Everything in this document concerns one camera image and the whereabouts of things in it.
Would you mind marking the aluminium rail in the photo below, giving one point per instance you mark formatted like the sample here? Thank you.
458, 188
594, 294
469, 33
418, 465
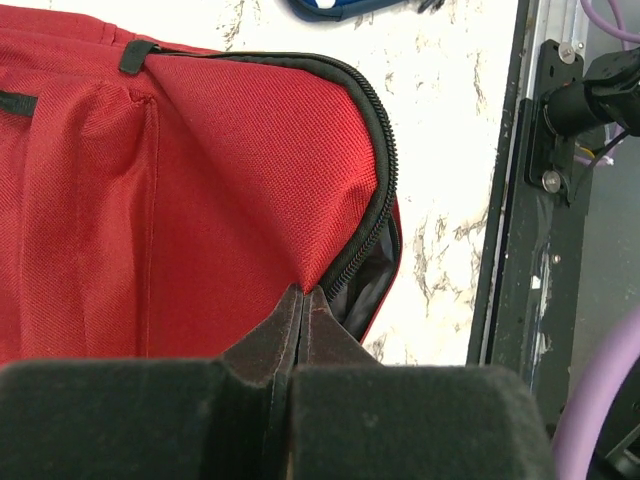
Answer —
560, 20

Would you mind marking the black mounting base plate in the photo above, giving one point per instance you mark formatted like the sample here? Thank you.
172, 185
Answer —
526, 301

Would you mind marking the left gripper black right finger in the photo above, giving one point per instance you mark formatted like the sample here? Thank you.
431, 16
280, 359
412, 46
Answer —
354, 418

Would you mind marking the red backpack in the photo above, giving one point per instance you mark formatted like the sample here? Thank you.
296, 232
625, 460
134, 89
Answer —
157, 199

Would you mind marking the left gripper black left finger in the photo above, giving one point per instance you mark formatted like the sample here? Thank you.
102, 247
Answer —
220, 418

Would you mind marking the blue dinosaur pencil case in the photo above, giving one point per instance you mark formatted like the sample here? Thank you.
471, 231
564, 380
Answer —
336, 11

